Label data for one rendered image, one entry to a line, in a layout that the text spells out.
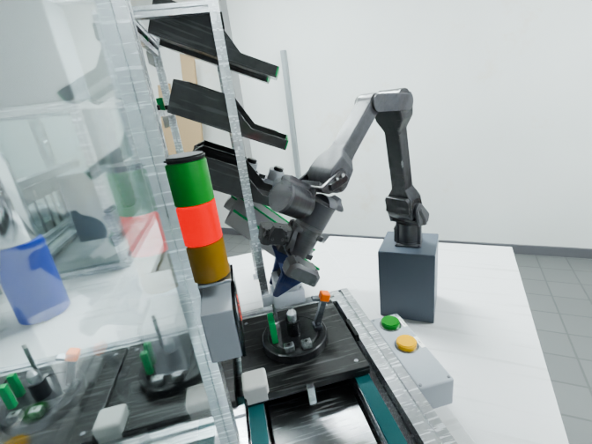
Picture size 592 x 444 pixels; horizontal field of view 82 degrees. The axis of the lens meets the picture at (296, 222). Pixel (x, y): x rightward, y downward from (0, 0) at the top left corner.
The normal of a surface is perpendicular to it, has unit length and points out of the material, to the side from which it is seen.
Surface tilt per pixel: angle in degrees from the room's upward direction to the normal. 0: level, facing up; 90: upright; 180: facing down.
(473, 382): 0
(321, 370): 0
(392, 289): 90
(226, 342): 90
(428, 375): 0
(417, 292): 90
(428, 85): 90
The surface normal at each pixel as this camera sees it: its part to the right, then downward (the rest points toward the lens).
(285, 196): -0.68, -0.23
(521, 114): -0.41, 0.36
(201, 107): 0.04, 0.34
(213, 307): -0.12, -0.93
